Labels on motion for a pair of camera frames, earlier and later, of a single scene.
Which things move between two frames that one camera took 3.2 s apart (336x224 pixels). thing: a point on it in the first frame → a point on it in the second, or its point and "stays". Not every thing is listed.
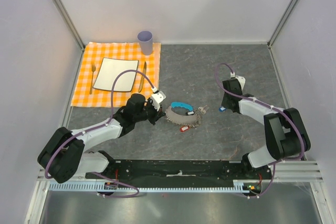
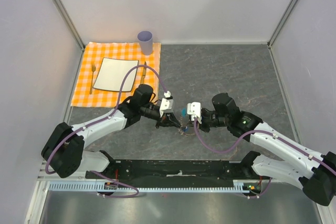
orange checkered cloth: x=85 y=95 stays
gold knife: x=143 y=78 stays
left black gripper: x=157 y=115 → x=168 y=119
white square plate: x=109 y=67 stays
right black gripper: x=224 y=103 → x=202 y=126
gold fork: x=93 y=67 stays
